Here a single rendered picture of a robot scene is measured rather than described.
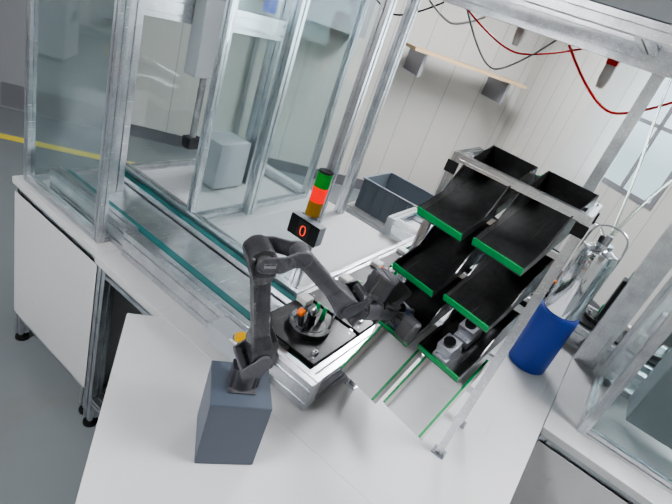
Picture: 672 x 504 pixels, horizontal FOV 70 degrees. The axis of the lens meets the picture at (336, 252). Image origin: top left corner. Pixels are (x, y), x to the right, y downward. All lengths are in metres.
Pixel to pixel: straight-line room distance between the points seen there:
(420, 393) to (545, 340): 0.79
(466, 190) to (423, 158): 4.66
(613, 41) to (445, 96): 3.75
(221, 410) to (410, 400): 0.52
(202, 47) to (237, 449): 1.49
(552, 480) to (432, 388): 0.76
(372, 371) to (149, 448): 0.60
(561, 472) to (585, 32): 1.60
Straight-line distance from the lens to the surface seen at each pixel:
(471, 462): 1.59
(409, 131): 5.74
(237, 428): 1.19
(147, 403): 1.38
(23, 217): 2.36
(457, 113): 5.89
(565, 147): 5.31
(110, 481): 1.24
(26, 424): 2.46
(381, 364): 1.40
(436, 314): 1.29
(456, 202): 1.22
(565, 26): 2.20
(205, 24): 2.08
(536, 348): 2.05
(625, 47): 2.16
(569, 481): 2.00
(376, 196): 3.44
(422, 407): 1.37
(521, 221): 1.23
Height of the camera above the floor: 1.89
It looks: 27 degrees down
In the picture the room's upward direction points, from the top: 20 degrees clockwise
